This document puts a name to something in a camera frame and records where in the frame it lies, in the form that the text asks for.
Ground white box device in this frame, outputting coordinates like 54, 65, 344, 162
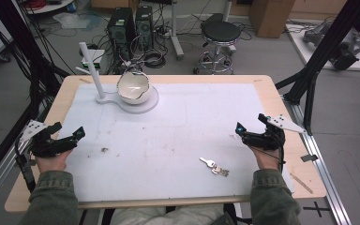
81, 49, 108, 71

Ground large black computer tower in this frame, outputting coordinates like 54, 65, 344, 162
106, 7, 137, 75

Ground black frame with cables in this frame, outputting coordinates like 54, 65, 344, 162
0, 0, 70, 190

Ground person's legs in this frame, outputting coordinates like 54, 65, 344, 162
110, 203, 233, 225

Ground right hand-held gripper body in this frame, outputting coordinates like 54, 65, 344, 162
243, 114, 308, 152

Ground white eggshell-shaped bowl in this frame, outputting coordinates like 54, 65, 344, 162
115, 70, 154, 106

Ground brown cardboard box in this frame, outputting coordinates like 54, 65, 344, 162
248, 0, 296, 39

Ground grey tape piece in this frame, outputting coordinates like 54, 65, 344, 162
300, 153, 320, 163

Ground black round stool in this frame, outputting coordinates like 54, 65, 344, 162
192, 20, 243, 76

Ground white stand with pole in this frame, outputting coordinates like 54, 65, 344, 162
78, 41, 160, 115

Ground person's right hand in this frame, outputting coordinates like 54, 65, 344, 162
249, 145, 284, 173

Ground grey robot part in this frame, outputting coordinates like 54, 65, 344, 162
302, 21, 334, 45

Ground coiled black cable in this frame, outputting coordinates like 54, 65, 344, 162
142, 48, 168, 69

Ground wooden table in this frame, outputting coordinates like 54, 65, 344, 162
4, 74, 328, 214

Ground clear plastic sheet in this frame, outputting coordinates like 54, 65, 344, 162
52, 11, 103, 32

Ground white round table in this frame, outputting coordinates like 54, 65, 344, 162
23, 0, 77, 15

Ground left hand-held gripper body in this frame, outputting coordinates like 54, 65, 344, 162
18, 119, 79, 158

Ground silver key bunch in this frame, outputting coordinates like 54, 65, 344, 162
199, 156, 231, 178

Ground white floor platform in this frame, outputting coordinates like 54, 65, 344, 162
285, 22, 360, 72

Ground white stand leg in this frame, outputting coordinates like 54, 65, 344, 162
168, 0, 186, 61

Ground small black computer tower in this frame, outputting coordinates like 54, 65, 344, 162
134, 5, 155, 52

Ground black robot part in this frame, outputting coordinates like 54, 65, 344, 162
330, 41, 360, 71

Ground person's left hand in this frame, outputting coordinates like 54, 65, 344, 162
35, 147, 75, 174

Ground thin wooden stick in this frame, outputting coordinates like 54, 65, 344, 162
289, 172, 314, 195

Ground black metal frame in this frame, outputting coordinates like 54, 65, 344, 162
275, 0, 360, 136

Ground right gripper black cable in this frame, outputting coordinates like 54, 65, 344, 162
252, 145, 287, 173

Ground white table mat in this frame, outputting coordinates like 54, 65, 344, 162
57, 82, 295, 203

